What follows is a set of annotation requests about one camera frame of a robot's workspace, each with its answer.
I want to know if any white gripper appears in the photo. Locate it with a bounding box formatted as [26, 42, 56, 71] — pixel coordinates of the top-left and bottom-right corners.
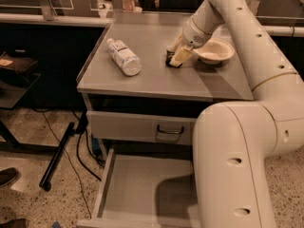
[166, 17, 213, 64]

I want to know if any black rxbar chocolate wrapper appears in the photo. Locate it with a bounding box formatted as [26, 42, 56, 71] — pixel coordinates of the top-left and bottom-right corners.
[165, 50, 182, 68]

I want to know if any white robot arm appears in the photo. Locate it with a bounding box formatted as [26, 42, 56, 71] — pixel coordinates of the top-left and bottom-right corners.
[169, 0, 304, 228]

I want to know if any grey metal drawer cabinet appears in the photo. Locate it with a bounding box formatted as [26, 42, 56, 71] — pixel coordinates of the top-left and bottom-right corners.
[75, 11, 255, 228]

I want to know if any closed grey upper drawer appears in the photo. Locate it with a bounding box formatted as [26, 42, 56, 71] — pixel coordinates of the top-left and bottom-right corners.
[86, 111, 196, 145]

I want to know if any open grey middle drawer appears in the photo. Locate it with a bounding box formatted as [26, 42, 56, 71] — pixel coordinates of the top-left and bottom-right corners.
[76, 145, 200, 228]

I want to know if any white paper bowl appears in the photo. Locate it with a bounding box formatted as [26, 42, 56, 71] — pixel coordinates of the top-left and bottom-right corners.
[193, 38, 235, 65]

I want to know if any clear plastic water bottle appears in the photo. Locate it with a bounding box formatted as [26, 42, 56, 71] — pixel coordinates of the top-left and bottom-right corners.
[106, 38, 142, 76]

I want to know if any dark side table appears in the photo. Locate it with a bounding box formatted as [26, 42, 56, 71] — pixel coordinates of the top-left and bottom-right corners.
[0, 52, 56, 155]

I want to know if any black metal floor bar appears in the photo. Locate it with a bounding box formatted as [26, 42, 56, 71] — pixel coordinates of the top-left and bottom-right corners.
[39, 123, 74, 192]

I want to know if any dark shoe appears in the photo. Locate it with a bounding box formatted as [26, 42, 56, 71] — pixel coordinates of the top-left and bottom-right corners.
[0, 167, 18, 187]
[0, 218, 28, 228]

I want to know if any dark shoe bottom left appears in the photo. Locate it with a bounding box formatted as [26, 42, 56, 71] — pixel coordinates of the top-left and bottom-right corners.
[0, 218, 28, 228]

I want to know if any black drawer handle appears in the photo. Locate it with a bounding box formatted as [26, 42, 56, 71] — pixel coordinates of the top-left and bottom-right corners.
[157, 124, 184, 135]

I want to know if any black floor cable left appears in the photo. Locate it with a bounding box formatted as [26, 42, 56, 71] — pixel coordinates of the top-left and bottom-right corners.
[31, 107, 106, 220]

